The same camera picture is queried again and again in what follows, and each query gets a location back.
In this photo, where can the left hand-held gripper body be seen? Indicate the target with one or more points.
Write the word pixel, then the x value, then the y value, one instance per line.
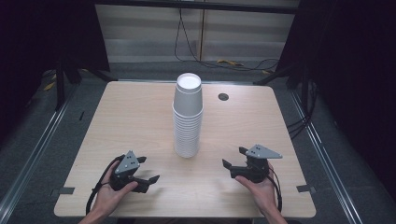
pixel 127 164

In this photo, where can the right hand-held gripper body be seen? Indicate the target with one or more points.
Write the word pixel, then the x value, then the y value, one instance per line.
pixel 258 166

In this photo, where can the stack of white paper cups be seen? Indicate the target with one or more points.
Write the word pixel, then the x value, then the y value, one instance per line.
pixel 187 124

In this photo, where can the person's right hand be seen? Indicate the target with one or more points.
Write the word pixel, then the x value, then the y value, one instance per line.
pixel 263 194

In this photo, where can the person's left hand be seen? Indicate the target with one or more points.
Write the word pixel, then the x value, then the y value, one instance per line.
pixel 107 196

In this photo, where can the grey tape strip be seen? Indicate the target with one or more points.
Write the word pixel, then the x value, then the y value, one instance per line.
pixel 66 190
pixel 305 188

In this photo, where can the round black table grommet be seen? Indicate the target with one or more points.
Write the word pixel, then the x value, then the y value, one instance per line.
pixel 223 96

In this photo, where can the small yellow scrap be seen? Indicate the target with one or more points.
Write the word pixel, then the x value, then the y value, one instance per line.
pixel 266 72

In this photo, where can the yellow scrap on floor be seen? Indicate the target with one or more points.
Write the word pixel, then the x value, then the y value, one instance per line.
pixel 49 86
pixel 230 62

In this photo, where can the black metal stand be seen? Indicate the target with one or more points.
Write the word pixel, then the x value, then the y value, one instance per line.
pixel 59 90
pixel 303 84

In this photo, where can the thin vertical pole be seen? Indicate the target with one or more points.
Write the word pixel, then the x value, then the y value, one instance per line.
pixel 202 34

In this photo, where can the dark curtain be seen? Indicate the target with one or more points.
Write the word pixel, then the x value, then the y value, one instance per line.
pixel 37 40
pixel 351 77

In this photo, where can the metal floor rail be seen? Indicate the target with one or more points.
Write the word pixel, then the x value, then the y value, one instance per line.
pixel 327 158
pixel 34 155

